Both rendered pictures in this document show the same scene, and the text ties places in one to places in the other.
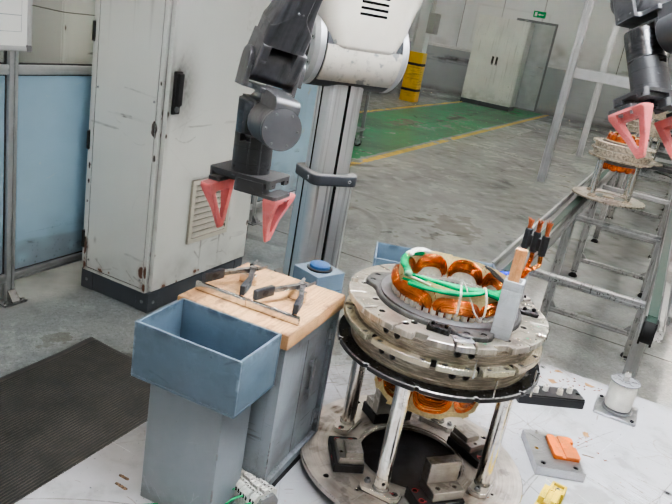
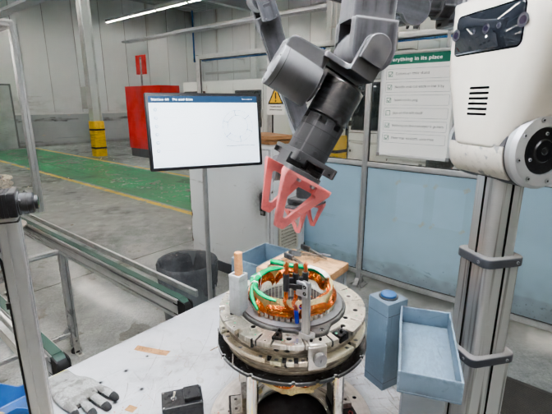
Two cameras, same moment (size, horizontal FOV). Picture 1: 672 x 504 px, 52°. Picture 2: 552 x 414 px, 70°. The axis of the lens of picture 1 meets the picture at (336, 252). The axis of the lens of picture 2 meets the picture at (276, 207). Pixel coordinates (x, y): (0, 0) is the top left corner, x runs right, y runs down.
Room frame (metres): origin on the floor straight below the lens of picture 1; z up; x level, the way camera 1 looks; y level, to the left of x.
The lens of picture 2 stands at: (1.22, -0.97, 1.53)
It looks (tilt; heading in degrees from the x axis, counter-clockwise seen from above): 15 degrees down; 106
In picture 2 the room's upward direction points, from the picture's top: straight up
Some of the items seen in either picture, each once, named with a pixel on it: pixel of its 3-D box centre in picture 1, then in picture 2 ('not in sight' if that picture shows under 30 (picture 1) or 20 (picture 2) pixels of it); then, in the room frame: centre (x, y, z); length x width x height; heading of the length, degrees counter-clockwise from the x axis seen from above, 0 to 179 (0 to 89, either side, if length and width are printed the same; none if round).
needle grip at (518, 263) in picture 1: (516, 268); (238, 265); (0.93, -0.26, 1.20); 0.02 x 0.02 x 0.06
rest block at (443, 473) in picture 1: (444, 477); (240, 399); (0.92, -0.23, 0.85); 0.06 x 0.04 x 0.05; 114
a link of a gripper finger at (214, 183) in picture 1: (230, 199); (310, 212); (1.00, 0.17, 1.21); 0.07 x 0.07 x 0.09; 70
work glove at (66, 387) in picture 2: not in sight; (79, 389); (0.47, -0.25, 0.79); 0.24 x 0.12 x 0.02; 156
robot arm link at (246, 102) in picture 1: (258, 116); not in sight; (0.99, 0.14, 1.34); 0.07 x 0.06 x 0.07; 29
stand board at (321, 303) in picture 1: (265, 301); (302, 269); (1.00, 0.10, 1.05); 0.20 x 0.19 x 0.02; 159
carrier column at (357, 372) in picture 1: (356, 375); not in sight; (1.09, -0.07, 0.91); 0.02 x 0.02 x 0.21
